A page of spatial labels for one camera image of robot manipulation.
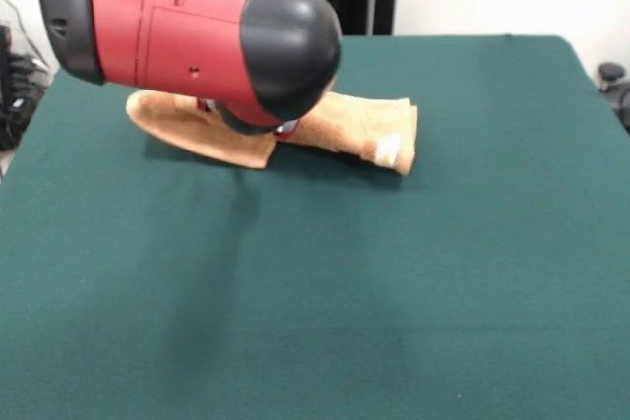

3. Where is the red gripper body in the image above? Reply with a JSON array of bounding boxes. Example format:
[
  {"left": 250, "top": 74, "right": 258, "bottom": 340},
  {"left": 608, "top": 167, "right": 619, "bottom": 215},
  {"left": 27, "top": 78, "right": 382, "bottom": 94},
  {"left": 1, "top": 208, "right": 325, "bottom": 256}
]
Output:
[{"left": 195, "top": 97, "right": 300, "bottom": 145}]

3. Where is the tan terry towel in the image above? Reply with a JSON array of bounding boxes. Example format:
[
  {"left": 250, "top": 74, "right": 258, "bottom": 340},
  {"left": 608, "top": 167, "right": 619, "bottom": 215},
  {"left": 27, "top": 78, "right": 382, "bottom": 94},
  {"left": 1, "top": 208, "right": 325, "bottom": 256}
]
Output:
[{"left": 126, "top": 90, "right": 420, "bottom": 178}]

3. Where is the dark green table cloth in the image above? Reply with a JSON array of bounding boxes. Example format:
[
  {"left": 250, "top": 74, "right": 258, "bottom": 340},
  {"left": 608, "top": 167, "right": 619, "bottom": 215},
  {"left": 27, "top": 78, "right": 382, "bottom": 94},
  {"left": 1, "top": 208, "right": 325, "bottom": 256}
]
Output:
[{"left": 0, "top": 34, "right": 630, "bottom": 420}]

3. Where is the thin wall cable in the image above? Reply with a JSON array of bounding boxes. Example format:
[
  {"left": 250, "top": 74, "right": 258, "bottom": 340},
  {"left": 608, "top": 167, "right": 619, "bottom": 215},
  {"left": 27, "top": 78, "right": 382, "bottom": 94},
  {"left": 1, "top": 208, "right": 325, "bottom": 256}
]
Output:
[{"left": 0, "top": 0, "right": 50, "bottom": 68}]

